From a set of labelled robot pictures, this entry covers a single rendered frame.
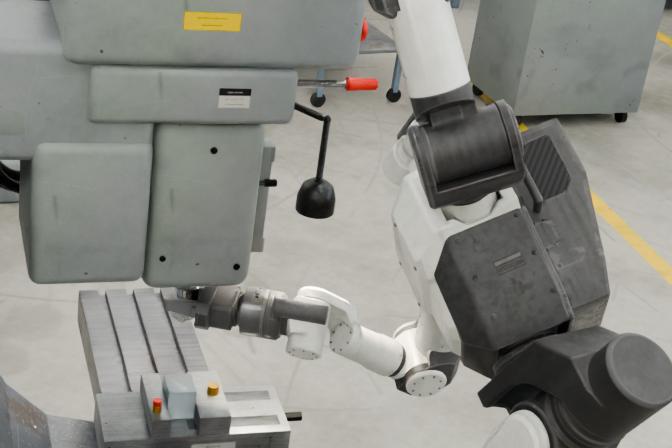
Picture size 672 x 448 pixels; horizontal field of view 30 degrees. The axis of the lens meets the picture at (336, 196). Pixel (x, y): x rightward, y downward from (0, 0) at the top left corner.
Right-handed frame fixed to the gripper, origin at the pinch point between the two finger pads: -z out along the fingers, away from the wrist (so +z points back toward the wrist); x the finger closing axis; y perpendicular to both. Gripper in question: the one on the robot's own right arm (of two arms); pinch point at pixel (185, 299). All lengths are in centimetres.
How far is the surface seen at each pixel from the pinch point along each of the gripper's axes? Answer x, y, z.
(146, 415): 5.9, 22.4, -4.4
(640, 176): -401, 126, 142
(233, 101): 10.2, -43.8, 7.5
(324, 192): -10.1, -21.1, 21.8
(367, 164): -355, 123, 7
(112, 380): -13.7, 30.1, -16.6
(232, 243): 7.0, -16.8, 8.9
